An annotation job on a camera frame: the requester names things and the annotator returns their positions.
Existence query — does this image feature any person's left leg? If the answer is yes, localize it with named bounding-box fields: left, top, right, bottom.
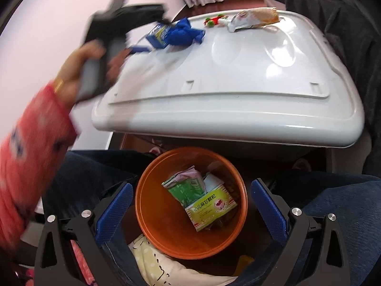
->
left=42, top=150, right=161, bottom=245

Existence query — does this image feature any pink patterned garment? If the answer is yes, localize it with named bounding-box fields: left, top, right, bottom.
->
left=70, top=240, right=96, bottom=286

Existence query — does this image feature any red and green toy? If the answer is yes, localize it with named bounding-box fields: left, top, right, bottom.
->
left=203, top=14, right=230, bottom=27

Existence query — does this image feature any person's left forearm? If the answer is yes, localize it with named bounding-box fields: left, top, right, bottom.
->
left=0, top=83, right=78, bottom=257

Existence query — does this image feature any person's left hand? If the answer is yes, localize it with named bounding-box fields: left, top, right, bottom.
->
left=55, top=41, right=129, bottom=108

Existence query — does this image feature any pink and green packaging bag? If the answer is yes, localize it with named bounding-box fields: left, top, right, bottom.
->
left=162, top=165, right=207, bottom=207

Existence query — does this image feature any white square box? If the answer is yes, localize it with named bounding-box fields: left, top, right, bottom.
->
left=203, top=171, right=226, bottom=193

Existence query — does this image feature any person's leg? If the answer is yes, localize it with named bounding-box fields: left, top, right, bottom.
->
left=42, top=150, right=161, bottom=245
left=268, top=170, right=381, bottom=286

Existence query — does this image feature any person's right leg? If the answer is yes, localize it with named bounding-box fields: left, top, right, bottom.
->
left=268, top=170, right=381, bottom=286

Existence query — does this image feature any yellow object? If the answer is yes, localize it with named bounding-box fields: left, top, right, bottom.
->
left=234, top=255, right=255, bottom=276

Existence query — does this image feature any grey plastic bin lid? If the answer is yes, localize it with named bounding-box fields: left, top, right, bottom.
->
left=91, top=10, right=365, bottom=149

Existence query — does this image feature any small blue carton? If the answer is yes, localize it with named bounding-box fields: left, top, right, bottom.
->
left=146, top=23, right=173, bottom=50

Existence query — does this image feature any crumpled blue cloth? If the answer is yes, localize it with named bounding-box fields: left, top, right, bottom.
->
left=167, top=17, right=206, bottom=47

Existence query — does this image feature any white and orange snack pouch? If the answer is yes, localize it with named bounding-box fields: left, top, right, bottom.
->
left=228, top=7, right=280, bottom=33

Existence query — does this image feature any yellow dotted cloth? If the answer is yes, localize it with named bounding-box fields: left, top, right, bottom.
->
left=128, top=234, right=239, bottom=286

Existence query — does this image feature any striped yellow-green medicine box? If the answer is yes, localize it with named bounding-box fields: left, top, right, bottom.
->
left=185, top=185, right=238, bottom=232

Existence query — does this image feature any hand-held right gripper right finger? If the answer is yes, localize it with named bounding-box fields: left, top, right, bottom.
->
left=250, top=178, right=352, bottom=286

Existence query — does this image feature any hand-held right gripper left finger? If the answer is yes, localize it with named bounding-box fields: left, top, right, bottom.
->
left=34, top=182, right=134, bottom=286

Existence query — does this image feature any orange plastic bin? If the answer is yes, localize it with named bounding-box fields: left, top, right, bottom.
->
left=135, top=147, right=248, bottom=260

